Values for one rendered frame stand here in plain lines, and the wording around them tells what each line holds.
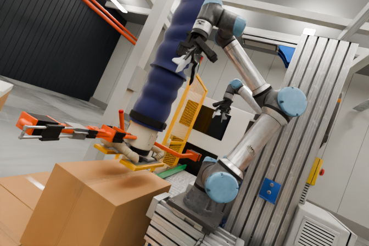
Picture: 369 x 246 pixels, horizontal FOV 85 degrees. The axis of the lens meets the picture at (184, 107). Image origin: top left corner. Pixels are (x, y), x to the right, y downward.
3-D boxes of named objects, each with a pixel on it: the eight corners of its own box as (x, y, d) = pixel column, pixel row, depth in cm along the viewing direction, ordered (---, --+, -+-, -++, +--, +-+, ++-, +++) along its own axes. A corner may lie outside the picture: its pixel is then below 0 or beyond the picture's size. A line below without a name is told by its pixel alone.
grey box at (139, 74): (134, 91, 265) (144, 71, 267) (138, 93, 263) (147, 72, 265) (126, 87, 246) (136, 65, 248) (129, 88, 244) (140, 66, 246)
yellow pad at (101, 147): (129, 147, 140) (132, 141, 140) (140, 154, 136) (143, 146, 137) (93, 146, 109) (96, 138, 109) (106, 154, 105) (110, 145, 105)
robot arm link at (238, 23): (241, 27, 91) (218, 17, 90) (250, 15, 79) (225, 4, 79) (234, 43, 90) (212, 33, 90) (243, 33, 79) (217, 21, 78)
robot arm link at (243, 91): (272, 134, 125) (226, 84, 151) (275, 137, 133) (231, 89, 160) (288, 122, 122) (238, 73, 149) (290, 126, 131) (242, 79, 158)
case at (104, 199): (105, 208, 150) (127, 158, 153) (148, 240, 135) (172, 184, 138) (18, 241, 95) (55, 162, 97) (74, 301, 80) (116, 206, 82)
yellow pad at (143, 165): (151, 160, 133) (154, 152, 133) (163, 166, 129) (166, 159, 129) (118, 162, 102) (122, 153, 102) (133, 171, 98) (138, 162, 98)
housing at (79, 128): (73, 133, 81) (78, 123, 81) (85, 140, 79) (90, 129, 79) (58, 132, 75) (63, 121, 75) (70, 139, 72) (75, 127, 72)
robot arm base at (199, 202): (216, 211, 96) (224, 191, 97) (209, 221, 82) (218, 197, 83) (189, 195, 102) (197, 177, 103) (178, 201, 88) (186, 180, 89)
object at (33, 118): (42, 128, 70) (48, 115, 70) (55, 137, 67) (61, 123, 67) (15, 126, 62) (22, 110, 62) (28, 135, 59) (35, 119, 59)
